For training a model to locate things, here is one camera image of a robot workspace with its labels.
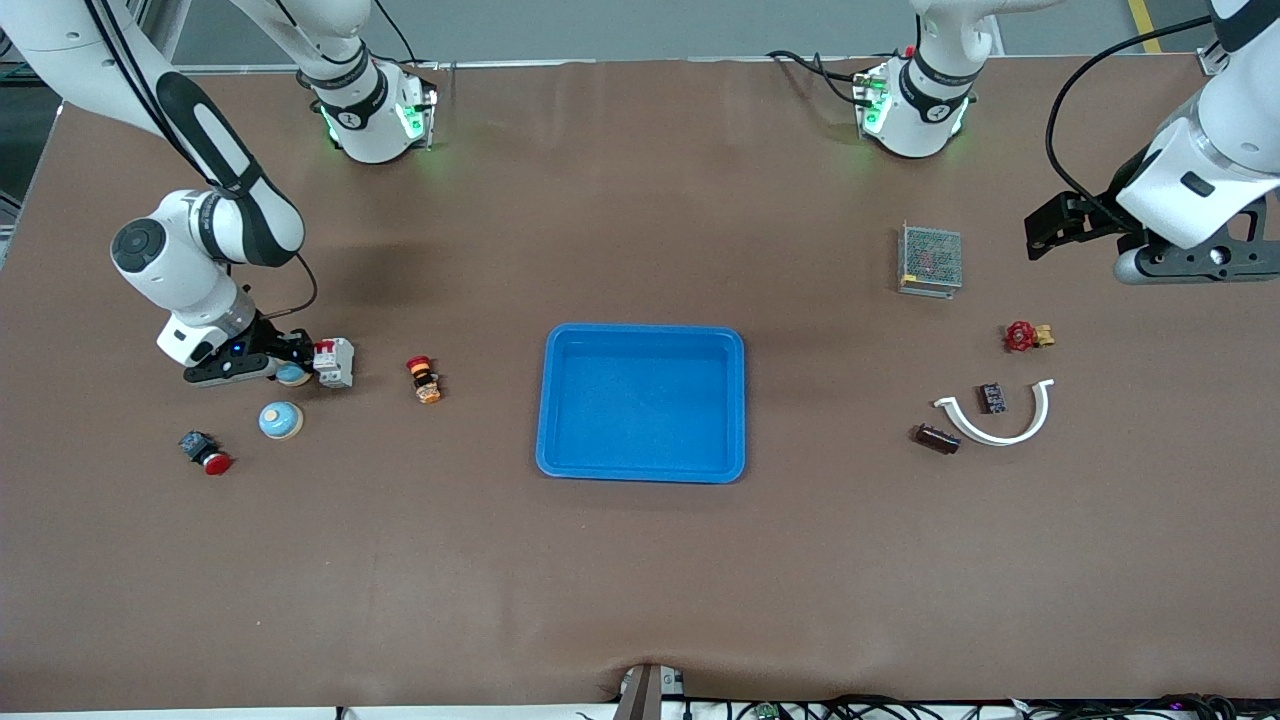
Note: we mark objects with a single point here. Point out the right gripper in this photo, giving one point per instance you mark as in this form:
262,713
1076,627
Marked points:
268,338

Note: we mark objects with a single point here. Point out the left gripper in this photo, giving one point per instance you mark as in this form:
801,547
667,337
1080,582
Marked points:
1097,216

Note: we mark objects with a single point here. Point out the light blue desk bell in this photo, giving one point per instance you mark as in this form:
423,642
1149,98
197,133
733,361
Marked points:
280,420
294,377

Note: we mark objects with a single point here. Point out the black capacitor with terminals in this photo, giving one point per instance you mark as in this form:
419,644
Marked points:
993,398

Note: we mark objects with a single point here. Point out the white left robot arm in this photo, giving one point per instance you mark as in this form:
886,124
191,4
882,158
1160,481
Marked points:
920,120

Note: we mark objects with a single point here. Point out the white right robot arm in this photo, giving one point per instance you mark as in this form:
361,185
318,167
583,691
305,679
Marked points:
60,40

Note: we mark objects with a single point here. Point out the red emergency stop button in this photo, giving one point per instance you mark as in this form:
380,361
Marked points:
208,455

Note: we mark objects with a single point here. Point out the metal mesh power supply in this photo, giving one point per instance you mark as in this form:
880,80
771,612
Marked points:
930,258

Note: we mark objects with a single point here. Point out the white curved plastic clamp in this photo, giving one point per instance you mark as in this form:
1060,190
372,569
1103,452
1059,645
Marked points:
990,437

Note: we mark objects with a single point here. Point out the blue plastic tray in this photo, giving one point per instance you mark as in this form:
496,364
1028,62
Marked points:
650,410

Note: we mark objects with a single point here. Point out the brown table cover mat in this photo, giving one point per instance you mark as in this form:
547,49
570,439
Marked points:
640,580

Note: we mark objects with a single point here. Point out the white circuit breaker red switch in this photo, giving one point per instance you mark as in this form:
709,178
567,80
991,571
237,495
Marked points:
336,364

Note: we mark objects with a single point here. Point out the orange push button switch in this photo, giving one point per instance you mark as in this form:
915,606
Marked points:
425,380

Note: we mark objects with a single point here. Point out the grey metal camera post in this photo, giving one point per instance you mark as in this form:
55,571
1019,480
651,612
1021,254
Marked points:
645,692

